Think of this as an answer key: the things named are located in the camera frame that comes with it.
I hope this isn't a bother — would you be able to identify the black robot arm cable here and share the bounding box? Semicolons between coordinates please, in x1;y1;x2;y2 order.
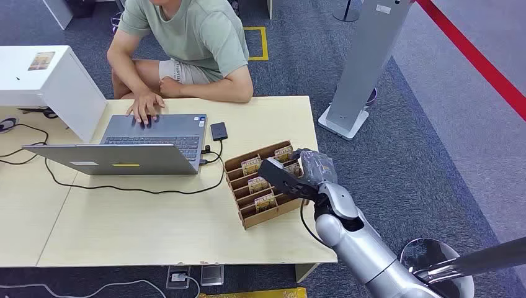
299;199;331;248

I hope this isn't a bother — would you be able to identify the floor power socket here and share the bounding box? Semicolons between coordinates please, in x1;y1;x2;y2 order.
166;266;192;291

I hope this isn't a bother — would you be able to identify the small black desk tool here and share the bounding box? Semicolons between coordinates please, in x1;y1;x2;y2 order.
17;106;59;120

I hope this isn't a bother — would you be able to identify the chrome stanchion pole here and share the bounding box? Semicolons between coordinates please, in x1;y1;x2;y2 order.
412;236;526;285

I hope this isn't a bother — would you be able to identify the white floor cable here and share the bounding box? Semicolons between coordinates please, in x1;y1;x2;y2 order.
0;276;202;298

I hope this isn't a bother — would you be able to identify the white box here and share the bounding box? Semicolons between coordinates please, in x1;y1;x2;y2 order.
0;45;109;143

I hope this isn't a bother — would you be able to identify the person's left hand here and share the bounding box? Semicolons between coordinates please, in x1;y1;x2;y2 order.
159;76;182;99

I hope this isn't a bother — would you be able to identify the long black laptop cable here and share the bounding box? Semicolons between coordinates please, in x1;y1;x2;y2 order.
43;157;226;196

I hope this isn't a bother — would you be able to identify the person's right hand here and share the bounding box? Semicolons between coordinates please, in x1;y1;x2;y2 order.
125;91;166;125

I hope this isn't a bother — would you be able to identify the grey laptop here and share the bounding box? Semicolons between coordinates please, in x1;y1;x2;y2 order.
22;114;208;176

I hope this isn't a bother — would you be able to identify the wooden slotted card holder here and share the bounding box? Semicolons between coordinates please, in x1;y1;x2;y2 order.
223;140;310;230

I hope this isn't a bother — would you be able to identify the short black drive cable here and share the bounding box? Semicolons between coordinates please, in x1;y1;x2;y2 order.
200;140;225;166

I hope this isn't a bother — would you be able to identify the red floor tape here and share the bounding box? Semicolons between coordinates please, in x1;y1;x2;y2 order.
415;0;526;122

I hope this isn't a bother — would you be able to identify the yellow printed box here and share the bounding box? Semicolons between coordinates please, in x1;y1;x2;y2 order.
198;287;308;298

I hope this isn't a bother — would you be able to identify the black looped cable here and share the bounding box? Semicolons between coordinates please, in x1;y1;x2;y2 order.
0;122;50;166

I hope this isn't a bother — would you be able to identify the grey kiosk stand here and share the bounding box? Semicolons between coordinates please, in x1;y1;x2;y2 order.
317;0;413;142

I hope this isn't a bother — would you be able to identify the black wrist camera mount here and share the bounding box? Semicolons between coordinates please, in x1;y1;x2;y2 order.
257;158;329;207

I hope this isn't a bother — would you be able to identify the round chrome stanchion base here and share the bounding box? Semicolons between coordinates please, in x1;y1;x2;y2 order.
400;237;476;298

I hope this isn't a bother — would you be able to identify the grey floor plate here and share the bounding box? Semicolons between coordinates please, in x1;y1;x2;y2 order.
200;265;225;287

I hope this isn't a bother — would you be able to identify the black stanchion base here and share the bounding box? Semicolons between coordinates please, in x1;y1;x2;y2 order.
332;0;363;23

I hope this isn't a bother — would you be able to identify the yellow floor tape square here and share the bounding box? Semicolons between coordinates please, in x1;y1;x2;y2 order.
243;26;270;61

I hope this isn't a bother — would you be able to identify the wooden table leg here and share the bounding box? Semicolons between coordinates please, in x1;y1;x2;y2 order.
294;263;319;284

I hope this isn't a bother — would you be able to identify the black external drive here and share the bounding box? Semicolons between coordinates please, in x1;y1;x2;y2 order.
210;122;228;142

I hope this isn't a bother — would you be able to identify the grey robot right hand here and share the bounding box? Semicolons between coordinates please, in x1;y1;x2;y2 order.
291;148;339;187

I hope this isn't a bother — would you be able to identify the person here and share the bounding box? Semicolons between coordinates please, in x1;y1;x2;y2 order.
107;0;254;126

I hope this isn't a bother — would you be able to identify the picture sticker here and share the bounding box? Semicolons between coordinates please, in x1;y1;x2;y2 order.
27;52;56;71

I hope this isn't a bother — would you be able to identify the printed card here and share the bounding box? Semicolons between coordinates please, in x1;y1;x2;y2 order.
274;145;294;164
254;193;277;214
241;156;262;176
247;176;270;194
283;162;303;178

